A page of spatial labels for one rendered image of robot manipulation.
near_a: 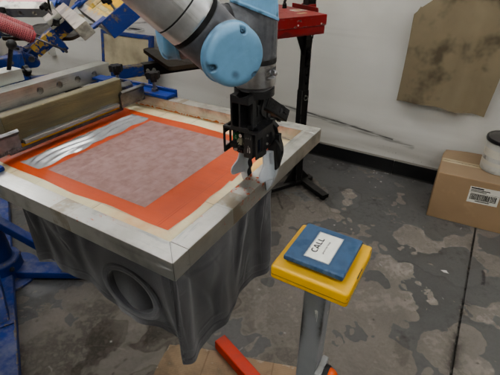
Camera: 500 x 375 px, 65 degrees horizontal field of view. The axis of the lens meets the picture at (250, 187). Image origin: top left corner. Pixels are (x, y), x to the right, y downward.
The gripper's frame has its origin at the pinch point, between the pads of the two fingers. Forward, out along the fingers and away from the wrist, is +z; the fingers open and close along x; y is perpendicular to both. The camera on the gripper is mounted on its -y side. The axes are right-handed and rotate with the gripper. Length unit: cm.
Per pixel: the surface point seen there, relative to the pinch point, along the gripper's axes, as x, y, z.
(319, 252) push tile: 19.0, 13.5, 1.0
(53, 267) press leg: -121, -12, 93
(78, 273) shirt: -40, 21, 29
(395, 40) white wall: -18, -200, 8
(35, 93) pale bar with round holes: -80, -5, -3
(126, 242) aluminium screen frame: -7.7, 29.1, -0.9
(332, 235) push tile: 19.2, 8.3, 1.0
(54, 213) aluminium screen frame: -25.6, 29.2, 0.1
